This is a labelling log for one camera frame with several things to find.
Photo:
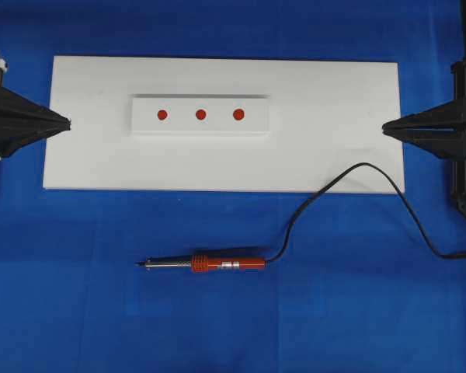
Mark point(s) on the right red dot mark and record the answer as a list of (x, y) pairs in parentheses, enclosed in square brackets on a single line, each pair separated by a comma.
[(238, 114)]

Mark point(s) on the raised white marker plate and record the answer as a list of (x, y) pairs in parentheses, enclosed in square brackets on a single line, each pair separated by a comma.
[(182, 120)]

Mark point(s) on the red handled soldering iron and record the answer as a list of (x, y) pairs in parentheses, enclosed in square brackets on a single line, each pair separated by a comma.
[(201, 263)]

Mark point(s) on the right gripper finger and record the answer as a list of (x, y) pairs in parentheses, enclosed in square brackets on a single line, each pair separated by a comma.
[(447, 115), (442, 144)]

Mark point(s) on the middle red dot mark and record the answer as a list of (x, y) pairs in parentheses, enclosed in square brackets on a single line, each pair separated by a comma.
[(201, 114)]

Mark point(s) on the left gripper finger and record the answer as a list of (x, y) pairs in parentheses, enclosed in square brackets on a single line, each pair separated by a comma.
[(15, 107), (16, 136)]

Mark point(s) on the left red dot mark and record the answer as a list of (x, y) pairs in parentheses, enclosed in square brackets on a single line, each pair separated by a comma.
[(162, 114)]

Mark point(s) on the large white base board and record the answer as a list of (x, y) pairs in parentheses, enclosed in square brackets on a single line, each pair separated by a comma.
[(325, 118)]

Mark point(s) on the red dot mark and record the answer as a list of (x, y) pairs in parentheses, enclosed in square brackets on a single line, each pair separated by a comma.
[(201, 114), (162, 114), (238, 114)]

